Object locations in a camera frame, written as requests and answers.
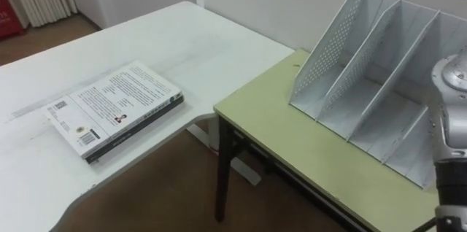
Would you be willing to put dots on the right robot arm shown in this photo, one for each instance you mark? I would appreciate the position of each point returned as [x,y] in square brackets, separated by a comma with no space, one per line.
[452,122]

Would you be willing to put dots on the yellow-green table with black legs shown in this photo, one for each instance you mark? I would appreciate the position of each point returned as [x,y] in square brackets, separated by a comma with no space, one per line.
[292,144]

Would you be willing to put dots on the white desk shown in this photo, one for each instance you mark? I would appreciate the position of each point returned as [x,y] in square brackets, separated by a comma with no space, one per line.
[182,42]

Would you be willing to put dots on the white and black book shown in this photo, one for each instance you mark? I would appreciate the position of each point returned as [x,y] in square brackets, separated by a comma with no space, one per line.
[109,108]

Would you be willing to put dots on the white perforated file organizer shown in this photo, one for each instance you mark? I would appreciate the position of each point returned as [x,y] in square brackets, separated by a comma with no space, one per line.
[368,93]

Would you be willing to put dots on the red box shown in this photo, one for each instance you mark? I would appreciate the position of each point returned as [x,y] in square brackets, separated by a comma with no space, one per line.
[8,16]

